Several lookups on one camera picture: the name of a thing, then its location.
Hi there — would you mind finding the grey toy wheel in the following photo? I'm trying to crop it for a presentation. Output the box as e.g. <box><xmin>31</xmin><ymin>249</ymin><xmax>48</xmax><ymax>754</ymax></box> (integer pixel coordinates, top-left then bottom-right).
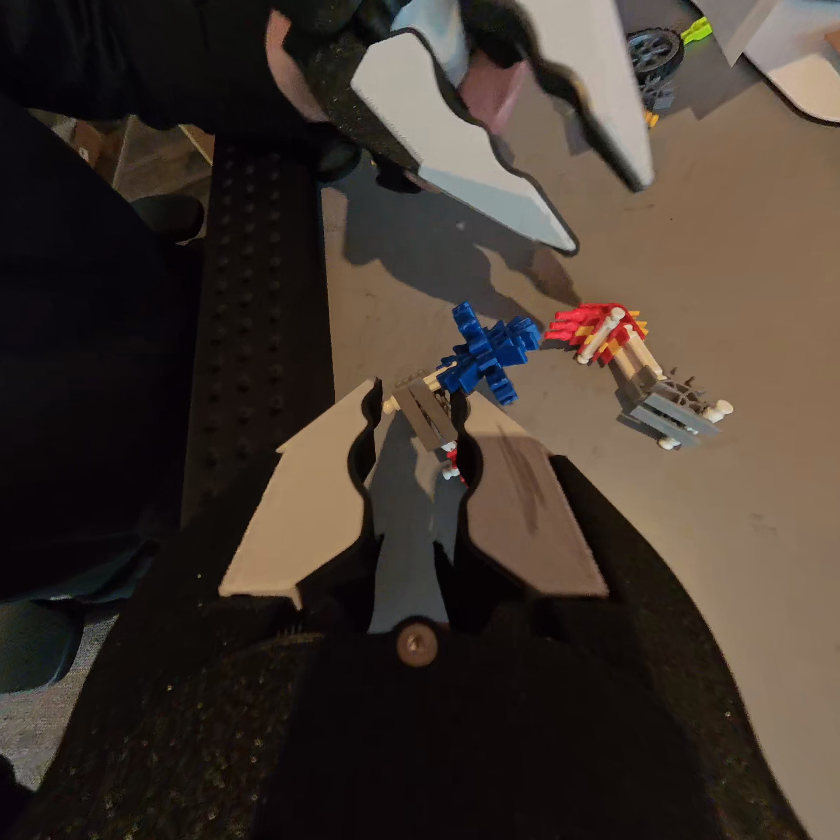
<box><xmin>625</xmin><ymin>28</ymin><xmax>685</xmax><ymax>78</ymax></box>

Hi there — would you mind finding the grey mesh chair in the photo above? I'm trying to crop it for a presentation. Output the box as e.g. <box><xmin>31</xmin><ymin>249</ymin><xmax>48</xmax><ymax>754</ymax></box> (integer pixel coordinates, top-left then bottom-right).
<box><xmin>0</xmin><ymin>594</ymin><xmax>86</xmax><ymax>695</ymax></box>

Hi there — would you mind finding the toy instruction booklet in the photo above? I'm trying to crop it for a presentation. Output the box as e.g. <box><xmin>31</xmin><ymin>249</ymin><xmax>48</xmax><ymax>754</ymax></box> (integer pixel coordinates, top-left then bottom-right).
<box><xmin>692</xmin><ymin>0</ymin><xmax>788</xmax><ymax>67</ymax></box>

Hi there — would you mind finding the blue snowflake toy connector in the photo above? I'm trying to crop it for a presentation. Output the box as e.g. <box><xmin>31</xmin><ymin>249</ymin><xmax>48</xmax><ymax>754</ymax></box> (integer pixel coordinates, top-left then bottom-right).
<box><xmin>436</xmin><ymin>301</ymin><xmax>542</xmax><ymax>406</ymax></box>

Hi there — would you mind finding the person's left hand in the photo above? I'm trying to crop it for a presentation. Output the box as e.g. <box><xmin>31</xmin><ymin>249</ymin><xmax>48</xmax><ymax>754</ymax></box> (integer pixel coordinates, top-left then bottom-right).
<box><xmin>264</xmin><ymin>10</ymin><xmax>526</xmax><ymax>137</ymax></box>

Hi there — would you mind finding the red yellow grey toy model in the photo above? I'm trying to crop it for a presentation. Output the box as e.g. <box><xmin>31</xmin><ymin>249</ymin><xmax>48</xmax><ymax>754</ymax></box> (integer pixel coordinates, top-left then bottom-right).
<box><xmin>543</xmin><ymin>302</ymin><xmax>735</xmax><ymax>452</ymax></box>

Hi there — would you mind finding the white book stand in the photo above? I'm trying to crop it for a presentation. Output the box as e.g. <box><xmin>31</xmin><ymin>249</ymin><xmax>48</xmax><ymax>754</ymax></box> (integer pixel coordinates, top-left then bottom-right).
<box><xmin>742</xmin><ymin>0</ymin><xmax>840</xmax><ymax>126</ymax></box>

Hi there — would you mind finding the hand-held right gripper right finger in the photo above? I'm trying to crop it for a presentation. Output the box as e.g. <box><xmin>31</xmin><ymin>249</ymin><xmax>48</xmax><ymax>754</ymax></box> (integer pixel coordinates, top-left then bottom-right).
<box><xmin>453</xmin><ymin>387</ymin><xmax>610</xmax><ymax>634</ymax></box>

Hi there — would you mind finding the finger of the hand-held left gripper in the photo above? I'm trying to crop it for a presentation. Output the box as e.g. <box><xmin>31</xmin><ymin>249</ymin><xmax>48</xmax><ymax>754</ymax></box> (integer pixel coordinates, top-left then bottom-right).
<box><xmin>350</xmin><ymin>28</ymin><xmax>580</xmax><ymax>257</ymax></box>
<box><xmin>521</xmin><ymin>0</ymin><xmax>657</xmax><ymax>193</ymax></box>

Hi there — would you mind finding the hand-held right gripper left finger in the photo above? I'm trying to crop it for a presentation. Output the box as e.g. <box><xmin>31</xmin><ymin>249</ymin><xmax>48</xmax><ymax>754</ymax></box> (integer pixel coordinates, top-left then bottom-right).
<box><xmin>218</xmin><ymin>377</ymin><xmax>385</xmax><ymax>634</ymax></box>

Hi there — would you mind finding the person's black hoodie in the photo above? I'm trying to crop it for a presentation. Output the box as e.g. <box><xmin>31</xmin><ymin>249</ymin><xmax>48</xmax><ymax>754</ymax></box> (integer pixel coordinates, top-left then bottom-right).
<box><xmin>0</xmin><ymin>98</ymin><xmax>204</xmax><ymax>601</ymax></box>

